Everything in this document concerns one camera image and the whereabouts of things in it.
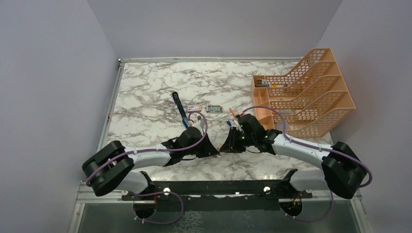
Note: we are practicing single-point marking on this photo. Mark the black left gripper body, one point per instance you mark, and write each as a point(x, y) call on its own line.
point(197, 149)

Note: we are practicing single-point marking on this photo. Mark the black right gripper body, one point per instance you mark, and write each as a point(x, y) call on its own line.
point(246, 140)

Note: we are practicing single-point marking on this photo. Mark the red white staple box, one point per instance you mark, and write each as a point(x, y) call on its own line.
point(194, 107)

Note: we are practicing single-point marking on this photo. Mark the grey staple strips tray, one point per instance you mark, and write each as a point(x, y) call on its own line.
point(214, 109)

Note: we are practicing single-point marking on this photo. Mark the blue stapler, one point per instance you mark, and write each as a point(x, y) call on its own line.
point(180, 108)

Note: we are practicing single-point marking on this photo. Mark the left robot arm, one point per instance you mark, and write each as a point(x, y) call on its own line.
point(116, 167)

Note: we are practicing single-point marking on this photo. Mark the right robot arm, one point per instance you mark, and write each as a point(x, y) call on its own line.
point(338, 169)

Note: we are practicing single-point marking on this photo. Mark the salmon pink pen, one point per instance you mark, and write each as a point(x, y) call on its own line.
point(232, 112)

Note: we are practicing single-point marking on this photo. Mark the grey eraser in organizer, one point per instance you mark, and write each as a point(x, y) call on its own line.
point(286, 111)

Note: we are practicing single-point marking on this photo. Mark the yellow capped marker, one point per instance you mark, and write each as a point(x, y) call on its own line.
point(278, 85)

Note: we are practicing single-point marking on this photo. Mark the black binder clips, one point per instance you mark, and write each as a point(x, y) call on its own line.
point(262, 83)

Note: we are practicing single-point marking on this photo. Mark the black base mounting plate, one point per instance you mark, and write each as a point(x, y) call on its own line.
point(174, 196)

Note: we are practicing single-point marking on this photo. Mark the peach plastic file organizer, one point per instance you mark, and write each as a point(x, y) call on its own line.
point(316, 92)

